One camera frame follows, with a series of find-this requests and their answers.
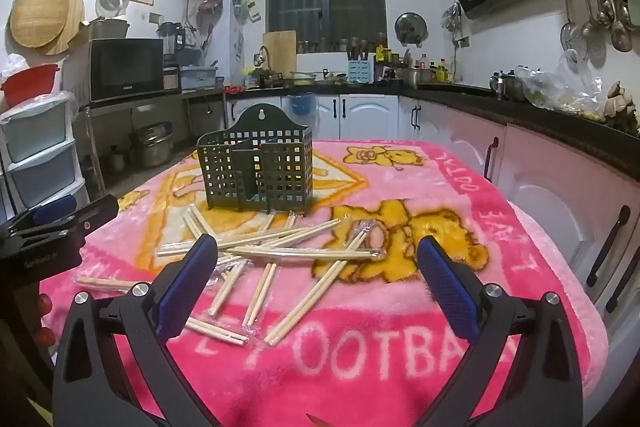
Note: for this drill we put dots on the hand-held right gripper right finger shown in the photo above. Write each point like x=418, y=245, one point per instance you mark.
x=447, y=287

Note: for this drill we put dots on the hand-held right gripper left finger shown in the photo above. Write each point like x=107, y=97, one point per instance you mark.
x=187, y=287

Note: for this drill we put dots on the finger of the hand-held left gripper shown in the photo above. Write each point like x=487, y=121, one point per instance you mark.
x=90, y=217
x=52, y=209

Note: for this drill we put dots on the bunch of wooden chopsticks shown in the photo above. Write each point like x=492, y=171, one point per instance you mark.
x=300, y=252

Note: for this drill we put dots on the dark green utensil holder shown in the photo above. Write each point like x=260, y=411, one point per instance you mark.
x=280, y=177

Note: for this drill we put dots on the row of hanging kitchen utensils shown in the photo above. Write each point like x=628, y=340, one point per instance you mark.
x=595, y=42

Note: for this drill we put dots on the plastic drawer unit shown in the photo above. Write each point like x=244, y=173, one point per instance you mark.
x=35, y=147

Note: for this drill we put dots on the pink printed blanket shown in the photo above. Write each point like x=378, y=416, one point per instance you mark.
x=500, y=217

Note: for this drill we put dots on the stack of steel basins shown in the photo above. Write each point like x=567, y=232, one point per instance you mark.
x=152, y=144

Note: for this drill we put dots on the red plastic basin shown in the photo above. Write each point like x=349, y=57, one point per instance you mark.
x=27, y=84

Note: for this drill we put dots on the pale pink base cabinets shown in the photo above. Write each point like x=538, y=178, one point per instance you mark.
x=550, y=177

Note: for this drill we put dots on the black microwave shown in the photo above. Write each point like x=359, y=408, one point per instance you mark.
x=125, y=69

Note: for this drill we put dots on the metal shelf table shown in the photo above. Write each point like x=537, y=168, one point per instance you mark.
x=200, y=94

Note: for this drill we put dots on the blue-grey plastic container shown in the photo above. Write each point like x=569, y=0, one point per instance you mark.
x=197, y=78

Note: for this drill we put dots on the steel stockpot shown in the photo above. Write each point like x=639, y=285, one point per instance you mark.
x=107, y=29

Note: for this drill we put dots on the round wooden board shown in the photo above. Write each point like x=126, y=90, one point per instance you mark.
x=76, y=17

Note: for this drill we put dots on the round bamboo tray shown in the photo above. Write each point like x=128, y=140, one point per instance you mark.
x=40, y=14

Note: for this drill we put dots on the white base cabinets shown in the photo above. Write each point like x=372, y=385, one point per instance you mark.
x=360, y=112

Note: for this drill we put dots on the blender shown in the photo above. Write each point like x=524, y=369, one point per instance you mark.
x=172, y=39

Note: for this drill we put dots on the steel kettle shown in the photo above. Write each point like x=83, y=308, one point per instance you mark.
x=497, y=84

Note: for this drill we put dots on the steel pot with lid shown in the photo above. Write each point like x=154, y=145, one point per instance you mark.
x=515, y=89

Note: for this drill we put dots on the steel cooking pot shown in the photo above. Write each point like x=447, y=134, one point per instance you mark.
x=415, y=78

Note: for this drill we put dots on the group of condiment bottles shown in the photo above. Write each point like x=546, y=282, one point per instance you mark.
x=440, y=72

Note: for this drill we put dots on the light blue knife block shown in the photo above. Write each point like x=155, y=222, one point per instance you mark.
x=361, y=72

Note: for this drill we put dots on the steel faucet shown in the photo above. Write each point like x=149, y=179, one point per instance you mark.
x=262, y=57

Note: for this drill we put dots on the clear plastic bag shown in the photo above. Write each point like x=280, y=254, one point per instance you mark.
x=575, y=87

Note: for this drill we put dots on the hanging pan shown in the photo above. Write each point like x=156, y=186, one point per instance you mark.
x=211, y=7

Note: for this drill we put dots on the pile of garlic bulbs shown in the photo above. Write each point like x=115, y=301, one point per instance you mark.
x=620, y=107

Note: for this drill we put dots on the wooden cutting board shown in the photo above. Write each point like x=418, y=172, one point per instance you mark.
x=279, y=52

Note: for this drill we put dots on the hanging steel pot lid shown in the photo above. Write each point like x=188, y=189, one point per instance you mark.
x=410, y=28

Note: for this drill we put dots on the row of dark jars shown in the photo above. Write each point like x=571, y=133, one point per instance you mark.
x=340, y=44

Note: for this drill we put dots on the hanging steel strainers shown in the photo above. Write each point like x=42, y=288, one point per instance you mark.
x=452, y=17

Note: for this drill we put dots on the wall socket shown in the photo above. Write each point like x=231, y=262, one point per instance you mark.
x=463, y=42

